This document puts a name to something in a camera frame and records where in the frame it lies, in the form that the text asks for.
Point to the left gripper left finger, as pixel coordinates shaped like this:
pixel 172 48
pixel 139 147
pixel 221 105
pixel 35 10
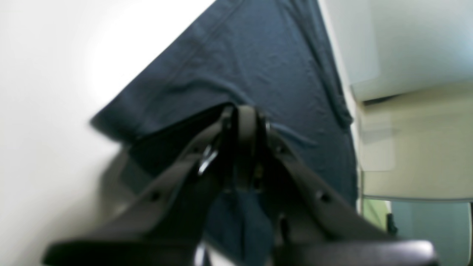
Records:
pixel 164 226

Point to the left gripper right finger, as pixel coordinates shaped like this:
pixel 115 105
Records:
pixel 313 225

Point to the dark long-sleeve T-shirt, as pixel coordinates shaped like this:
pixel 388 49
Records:
pixel 273 54

